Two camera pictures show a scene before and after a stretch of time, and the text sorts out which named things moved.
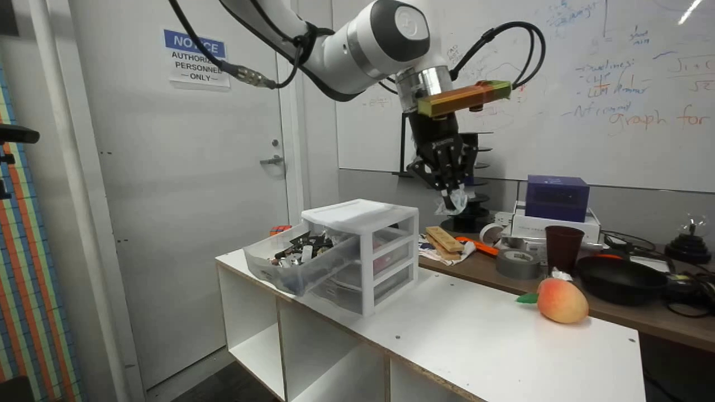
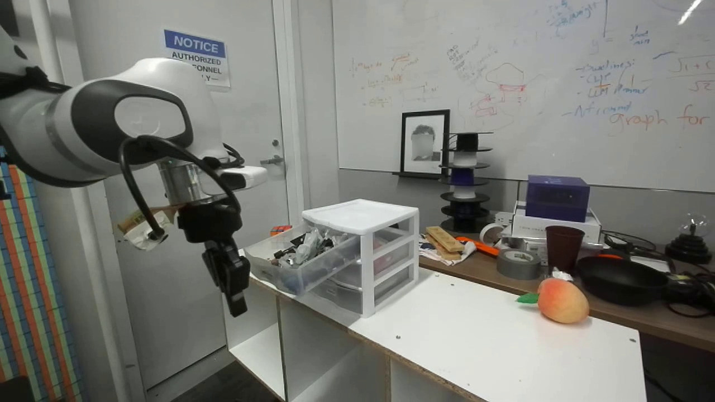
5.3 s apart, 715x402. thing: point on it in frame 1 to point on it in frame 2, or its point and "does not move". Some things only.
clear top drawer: (299, 259) does not move
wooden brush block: (443, 238) does not move
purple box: (554, 198) does not move
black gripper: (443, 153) to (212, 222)
